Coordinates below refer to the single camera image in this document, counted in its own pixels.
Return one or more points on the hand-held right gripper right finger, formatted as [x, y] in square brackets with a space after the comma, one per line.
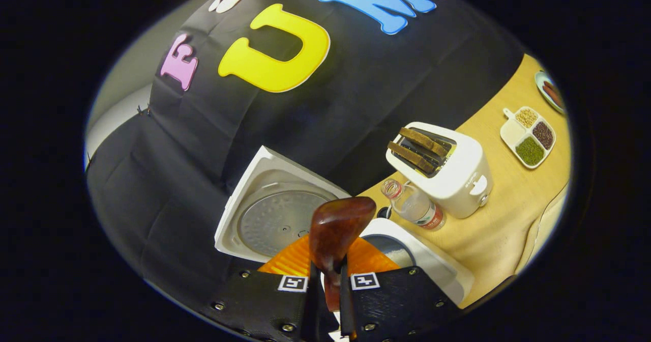
[396, 301]

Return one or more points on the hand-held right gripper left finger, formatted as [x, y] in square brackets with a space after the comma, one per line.
[259, 301]

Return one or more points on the white rice cooker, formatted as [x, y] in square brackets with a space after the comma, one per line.
[274, 215]

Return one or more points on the clear water bottle red label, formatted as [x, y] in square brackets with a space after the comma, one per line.
[414, 204]

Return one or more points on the white toaster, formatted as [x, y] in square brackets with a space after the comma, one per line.
[460, 179]

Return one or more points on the brown toast slice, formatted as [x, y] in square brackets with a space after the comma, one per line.
[412, 158]
[424, 141]

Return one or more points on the black backdrop cloth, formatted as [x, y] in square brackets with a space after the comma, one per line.
[213, 128]

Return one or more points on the white divided bean dish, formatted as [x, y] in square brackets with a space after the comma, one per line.
[529, 138]

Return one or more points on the pale green plate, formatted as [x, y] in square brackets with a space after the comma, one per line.
[541, 90]

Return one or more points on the red meat piece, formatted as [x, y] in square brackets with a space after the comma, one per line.
[553, 95]

